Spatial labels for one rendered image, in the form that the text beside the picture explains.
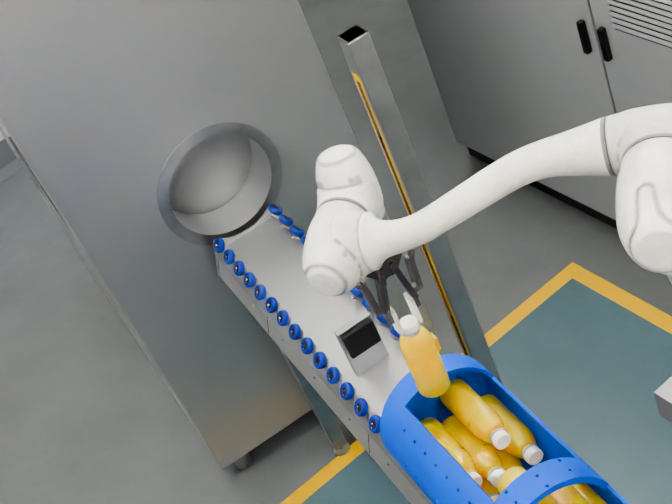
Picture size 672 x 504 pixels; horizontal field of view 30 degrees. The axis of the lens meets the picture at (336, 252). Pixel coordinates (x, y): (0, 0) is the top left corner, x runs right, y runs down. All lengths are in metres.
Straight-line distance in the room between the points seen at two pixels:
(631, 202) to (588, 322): 2.52
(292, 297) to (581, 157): 1.57
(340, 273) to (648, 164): 0.53
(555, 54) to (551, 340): 0.99
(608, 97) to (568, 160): 2.07
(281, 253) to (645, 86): 1.24
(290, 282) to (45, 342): 2.11
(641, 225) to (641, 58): 2.05
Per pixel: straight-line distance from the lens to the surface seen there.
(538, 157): 2.11
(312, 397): 4.10
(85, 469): 4.80
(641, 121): 2.06
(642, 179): 1.93
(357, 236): 2.08
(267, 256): 3.67
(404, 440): 2.66
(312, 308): 3.43
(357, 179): 2.18
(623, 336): 4.34
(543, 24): 4.21
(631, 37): 3.89
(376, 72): 2.97
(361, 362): 3.17
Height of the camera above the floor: 3.12
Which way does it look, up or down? 38 degrees down
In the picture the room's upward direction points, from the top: 25 degrees counter-clockwise
